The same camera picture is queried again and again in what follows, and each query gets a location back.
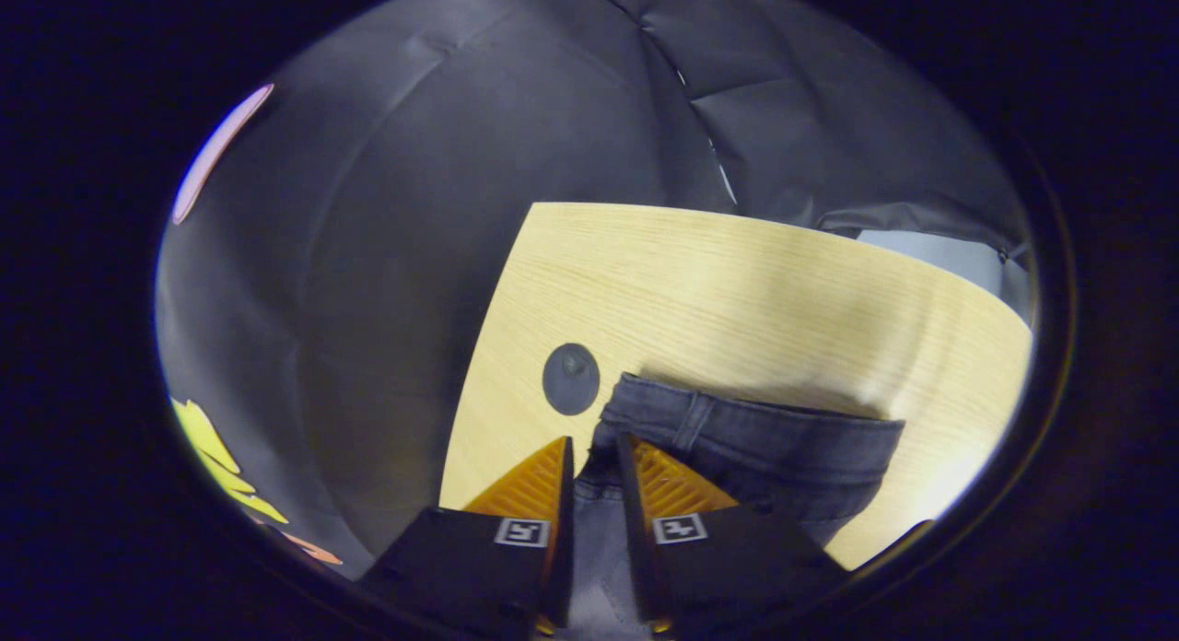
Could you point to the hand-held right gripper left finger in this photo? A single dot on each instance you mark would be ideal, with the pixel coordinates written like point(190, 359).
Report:
point(564, 576)

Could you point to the black backdrop cloth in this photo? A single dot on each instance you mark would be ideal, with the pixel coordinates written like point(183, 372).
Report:
point(368, 254)

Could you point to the dark grey jeans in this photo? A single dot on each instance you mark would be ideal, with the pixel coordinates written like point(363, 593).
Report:
point(764, 448)

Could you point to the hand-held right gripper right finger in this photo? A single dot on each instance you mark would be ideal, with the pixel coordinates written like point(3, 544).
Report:
point(631, 567)

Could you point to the dark round table grommet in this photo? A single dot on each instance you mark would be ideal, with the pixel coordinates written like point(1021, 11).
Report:
point(571, 383)

